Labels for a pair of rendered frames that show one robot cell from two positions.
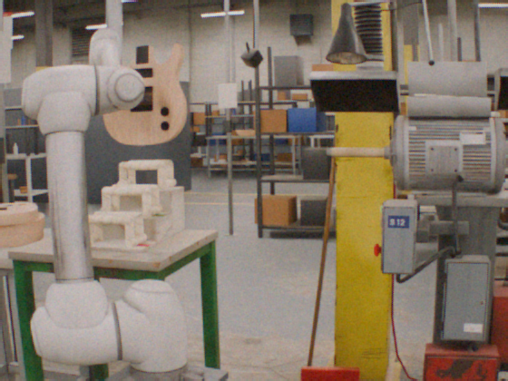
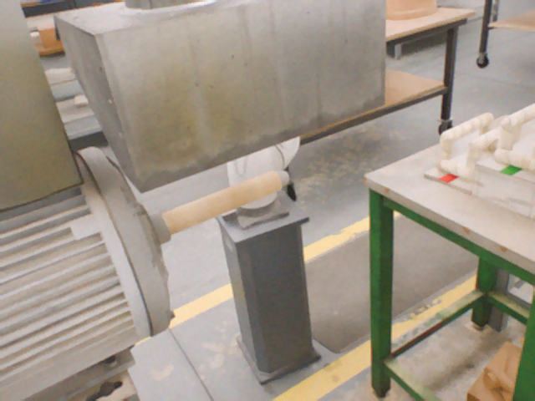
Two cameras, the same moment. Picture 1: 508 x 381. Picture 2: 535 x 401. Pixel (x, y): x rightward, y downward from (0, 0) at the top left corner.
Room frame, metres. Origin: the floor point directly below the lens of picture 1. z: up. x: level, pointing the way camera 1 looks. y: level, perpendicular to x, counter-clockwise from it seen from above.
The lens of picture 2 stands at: (2.60, -0.73, 1.59)
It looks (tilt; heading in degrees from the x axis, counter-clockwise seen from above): 30 degrees down; 136
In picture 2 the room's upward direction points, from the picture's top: 8 degrees counter-clockwise
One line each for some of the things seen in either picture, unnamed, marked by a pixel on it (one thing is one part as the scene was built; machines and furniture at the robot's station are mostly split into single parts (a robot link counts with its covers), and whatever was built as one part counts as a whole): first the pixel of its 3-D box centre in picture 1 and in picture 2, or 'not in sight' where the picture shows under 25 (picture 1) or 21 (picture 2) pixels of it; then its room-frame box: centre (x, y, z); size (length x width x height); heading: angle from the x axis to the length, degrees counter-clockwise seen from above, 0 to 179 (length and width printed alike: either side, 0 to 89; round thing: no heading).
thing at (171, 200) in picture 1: (147, 210); not in sight; (2.49, 0.42, 1.02); 0.27 x 0.15 x 0.17; 77
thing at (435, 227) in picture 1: (448, 228); not in sight; (1.93, -0.63, 1.02); 0.13 x 0.04 x 0.04; 74
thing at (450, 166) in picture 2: (138, 239); (455, 168); (2.16, 0.40, 0.96); 0.11 x 0.03 x 0.03; 167
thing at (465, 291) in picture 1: (467, 256); not in sight; (1.88, -0.68, 0.93); 0.15 x 0.10 x 0.55; 74
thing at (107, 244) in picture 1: (115, 245); (479, 165); (2.19, 0.49, 0.94); 0.27 x 0.15 x 0.01; 77
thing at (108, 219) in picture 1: (107, 219); (467, 127); (2.14, 0.50, 1.04); 0.20 x 0.03 x 0.03; 76
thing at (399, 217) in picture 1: (422, 243); not in sight; (1.83, -0.51, 0.99); 0.24 x 0.21 x 0.26; 74
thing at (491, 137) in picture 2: (117, 216); (495, 135); (2.22, 0.48, 1.04); 0.20 x 0.03 x 0.03; 76
